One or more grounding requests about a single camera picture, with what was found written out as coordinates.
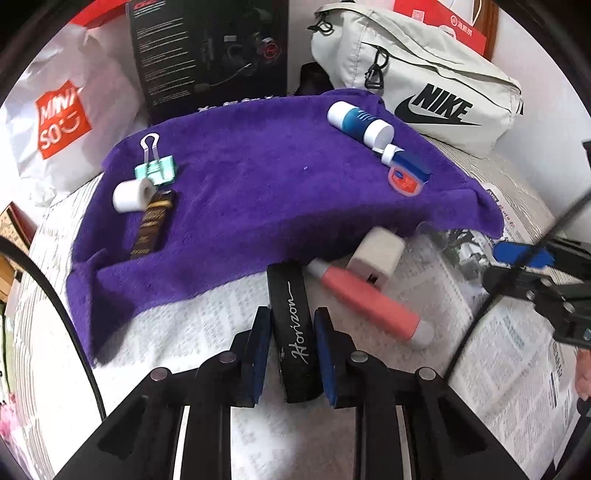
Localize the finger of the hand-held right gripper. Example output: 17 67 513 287
492 241 556 269
480 265 572 304

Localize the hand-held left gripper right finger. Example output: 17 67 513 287
314 308 532 480

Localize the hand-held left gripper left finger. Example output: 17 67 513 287
53 305 273 480

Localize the black rectangular case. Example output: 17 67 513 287
267 263 324 404

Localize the pink tube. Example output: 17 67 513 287
307 258 435 350

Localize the white charger plug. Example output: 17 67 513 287
346 226 406 289

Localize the pink lip balm tin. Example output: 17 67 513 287
387 166 428 198

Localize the small blue white-capped bottle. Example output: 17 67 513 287
381 144 433 178

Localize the brown gold packet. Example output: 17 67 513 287
130 191 177 257

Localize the white tape roll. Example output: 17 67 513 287
112 176 158 214

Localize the blue and white bottle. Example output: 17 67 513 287
327 100 396 145

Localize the green binder clip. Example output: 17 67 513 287
134 134 179 186

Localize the person's right hand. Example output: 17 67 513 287
575 348 591 401

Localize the newspaper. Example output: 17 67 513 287
90 185 583 480

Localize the purple towel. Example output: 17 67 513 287
65 89 505 368

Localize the white Nike bag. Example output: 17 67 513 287
308 2 525 160

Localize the small red paper bag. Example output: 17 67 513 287
392 0 488 59

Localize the black pouch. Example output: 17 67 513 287
295 62 336 97

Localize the wooden bedside stand with items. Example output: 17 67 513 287
0 202 38 252

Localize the white plastic shopping bag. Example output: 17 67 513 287
0 18 152 209

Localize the black headset box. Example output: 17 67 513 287
126 0 290 125

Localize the large red gift bag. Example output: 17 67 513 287
69 0 139 28

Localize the black cable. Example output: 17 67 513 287
442 191 591 385
0 237 108 422

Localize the curved wooden frame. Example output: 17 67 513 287
481 0 505 62

